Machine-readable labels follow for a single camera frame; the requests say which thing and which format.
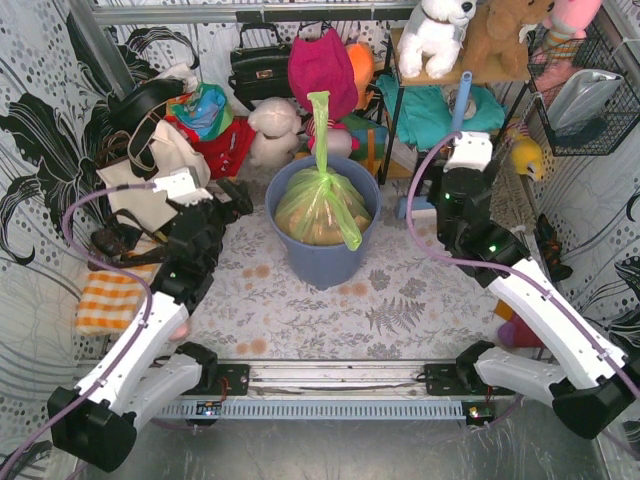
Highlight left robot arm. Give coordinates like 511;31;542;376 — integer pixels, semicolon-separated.
47;174;253;472

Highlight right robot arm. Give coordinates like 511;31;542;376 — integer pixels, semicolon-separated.
428;167;639;439

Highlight yellow duck plush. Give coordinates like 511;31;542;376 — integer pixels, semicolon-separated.
506;122;544;182

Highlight blue broom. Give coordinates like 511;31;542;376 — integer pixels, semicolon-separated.
395;71;473;219

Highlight white fluffy plush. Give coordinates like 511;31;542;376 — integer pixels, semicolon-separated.
248;97;302;168

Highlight black wire basket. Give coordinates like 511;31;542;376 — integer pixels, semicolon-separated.
528;24;639;157

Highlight pink glasses case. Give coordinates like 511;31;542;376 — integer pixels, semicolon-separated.
169;319;191;342

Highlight magenta hanging bag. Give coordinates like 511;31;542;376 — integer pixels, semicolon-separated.
288;27;358;120

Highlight green trash bag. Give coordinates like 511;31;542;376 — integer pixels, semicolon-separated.
275;91;372;251

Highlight pink plush toy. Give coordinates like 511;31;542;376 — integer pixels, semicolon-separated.
542;0;602;50

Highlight blue trash bin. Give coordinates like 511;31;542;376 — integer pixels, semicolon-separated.
265;155;382;290

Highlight dark brown strap bag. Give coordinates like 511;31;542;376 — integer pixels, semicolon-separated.
89;209;169;269

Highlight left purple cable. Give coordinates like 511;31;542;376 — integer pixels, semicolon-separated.
0;181;161;480

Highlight colourful printed cloth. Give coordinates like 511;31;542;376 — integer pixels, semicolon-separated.
164;83;234;142

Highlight black round hat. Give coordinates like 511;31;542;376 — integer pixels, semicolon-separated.
107;78;185;131

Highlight teal folded cloth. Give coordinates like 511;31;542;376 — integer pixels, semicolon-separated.
395;85;505;150

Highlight brown teddy bear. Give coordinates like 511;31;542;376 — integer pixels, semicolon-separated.
461;0;555;79

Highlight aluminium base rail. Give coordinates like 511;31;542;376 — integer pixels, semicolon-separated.
74;357;614;420

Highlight orange plush toy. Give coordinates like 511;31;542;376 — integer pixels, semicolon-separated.
346;42;374;110

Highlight purple cable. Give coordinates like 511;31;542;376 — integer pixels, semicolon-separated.
0;181;161;480
404;130;640;401

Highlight white dog plush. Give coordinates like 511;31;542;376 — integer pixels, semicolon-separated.
398;0;477;79

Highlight cream tote bag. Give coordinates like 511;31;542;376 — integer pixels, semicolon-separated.
98;120;211;231

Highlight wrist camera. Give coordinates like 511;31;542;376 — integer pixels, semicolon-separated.
152;167;213;206
443;131;493;172

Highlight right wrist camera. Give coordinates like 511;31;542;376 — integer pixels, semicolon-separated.
443;131;493;172

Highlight purple orange sock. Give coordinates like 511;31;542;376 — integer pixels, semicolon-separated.
494;300;544;348

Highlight silver foil pouch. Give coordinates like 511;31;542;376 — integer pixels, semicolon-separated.
547;69;624;130

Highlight black handbag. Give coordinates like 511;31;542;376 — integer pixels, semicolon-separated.
228;23;294;111

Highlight red cloth in basket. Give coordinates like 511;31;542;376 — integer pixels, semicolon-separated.
192;117;256;179

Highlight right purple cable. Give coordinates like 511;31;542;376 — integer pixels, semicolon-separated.
404;130;640;401

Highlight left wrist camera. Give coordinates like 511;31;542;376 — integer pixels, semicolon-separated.
152;167;213;206

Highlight orange checked cloth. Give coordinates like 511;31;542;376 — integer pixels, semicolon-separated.
74;270;146;336

